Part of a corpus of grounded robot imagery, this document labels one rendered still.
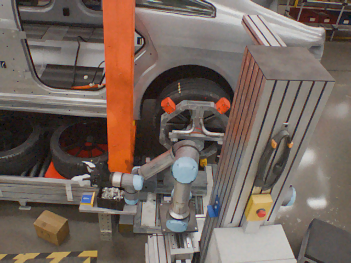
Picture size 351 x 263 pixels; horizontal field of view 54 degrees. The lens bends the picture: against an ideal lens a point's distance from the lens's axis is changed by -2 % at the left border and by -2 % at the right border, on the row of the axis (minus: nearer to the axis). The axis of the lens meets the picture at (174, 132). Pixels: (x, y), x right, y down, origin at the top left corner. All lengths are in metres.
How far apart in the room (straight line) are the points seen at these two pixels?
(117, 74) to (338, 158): 2.99
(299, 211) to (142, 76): 1.98
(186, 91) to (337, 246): 1.67
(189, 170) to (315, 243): 1.60
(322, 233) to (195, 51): 1.74
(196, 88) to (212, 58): 0.25
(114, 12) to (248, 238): 1.33
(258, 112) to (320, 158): 3.08
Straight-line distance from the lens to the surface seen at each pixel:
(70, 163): 2.98
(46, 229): 2.99
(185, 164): 1.60
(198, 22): 2.55
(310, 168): 4.08
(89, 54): 3.63
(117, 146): 2.48
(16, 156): 3.17
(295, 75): 1.23
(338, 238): 3.10
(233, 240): 1.66
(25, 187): 3.14
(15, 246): 3.18
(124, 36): 2.02
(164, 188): 3.20
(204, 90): 2.64
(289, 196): 2.21
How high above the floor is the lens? 2.57
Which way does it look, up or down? 39 degrees down
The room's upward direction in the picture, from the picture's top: 6 degrees clockwise
